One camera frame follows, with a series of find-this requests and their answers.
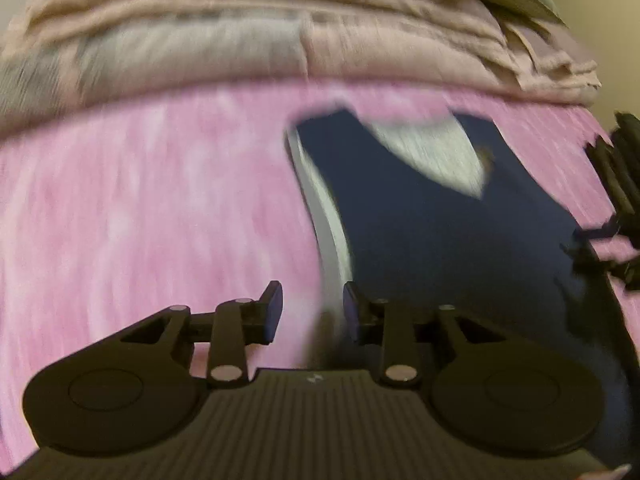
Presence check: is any pink and grey duvet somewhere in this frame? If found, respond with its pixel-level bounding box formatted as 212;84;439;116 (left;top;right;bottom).
0;0;603;137

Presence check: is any pink floral bedsheet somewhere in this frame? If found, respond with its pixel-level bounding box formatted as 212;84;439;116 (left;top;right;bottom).
0;80;632;461

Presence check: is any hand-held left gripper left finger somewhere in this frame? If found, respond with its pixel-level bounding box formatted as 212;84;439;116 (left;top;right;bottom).
119;280;284;388

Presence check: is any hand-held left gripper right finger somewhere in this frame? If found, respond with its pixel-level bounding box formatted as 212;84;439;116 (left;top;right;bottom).
343;281;503;388

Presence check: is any navy jacket with grey lining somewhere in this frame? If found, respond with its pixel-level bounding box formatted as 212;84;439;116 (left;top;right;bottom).
284;104;628;401

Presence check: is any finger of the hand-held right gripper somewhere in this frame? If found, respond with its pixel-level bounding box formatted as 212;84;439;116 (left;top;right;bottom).
560;217;640;292
586;112;640;221

